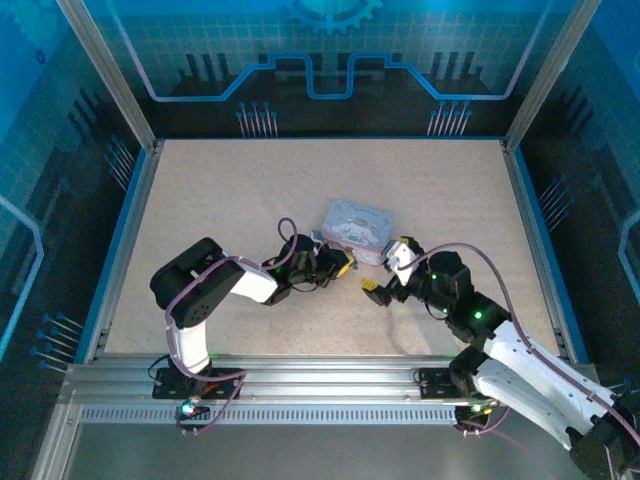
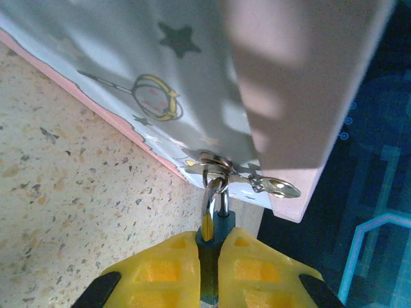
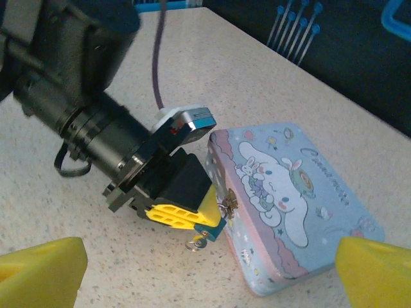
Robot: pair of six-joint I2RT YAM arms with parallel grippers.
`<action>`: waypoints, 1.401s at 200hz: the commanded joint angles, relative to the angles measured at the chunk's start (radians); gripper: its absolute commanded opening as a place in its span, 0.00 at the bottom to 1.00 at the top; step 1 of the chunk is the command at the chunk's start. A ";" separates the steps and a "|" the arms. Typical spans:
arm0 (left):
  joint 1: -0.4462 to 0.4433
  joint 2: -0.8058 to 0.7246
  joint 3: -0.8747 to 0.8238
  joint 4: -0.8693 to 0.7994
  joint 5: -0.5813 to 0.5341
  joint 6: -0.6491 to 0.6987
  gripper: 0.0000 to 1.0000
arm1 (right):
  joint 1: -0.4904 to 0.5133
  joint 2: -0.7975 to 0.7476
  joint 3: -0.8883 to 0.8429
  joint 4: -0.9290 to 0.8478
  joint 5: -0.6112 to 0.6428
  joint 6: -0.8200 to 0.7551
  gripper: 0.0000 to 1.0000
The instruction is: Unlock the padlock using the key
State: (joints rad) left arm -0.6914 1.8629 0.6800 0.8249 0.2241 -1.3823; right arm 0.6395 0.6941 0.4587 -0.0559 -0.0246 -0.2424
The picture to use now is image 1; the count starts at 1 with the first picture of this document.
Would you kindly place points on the pastel cartoon tin box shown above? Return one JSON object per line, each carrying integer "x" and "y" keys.
{"x": 355, "y": 225}

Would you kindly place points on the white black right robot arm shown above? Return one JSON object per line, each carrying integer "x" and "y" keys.
{"x": 530, "y": 370}

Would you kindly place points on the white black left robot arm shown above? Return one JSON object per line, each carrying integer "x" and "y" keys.
{"x": 200, "y": 280}

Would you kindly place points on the small circuit board with LED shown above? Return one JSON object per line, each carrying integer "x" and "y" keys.
{"x": 187, "y": 410}
{"x": 477, "y": 410}

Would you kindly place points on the aluminium table side rail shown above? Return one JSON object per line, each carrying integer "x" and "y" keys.
{"x": 129, "y": 240}
{"x": 536, "y": 240}

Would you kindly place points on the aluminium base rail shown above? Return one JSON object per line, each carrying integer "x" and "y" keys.
{"x": 325, "y": 380}

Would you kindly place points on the aluminium frame post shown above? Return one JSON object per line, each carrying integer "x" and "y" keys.
{"x": 107, "y": 75}
{"x": 550, "y": 75}

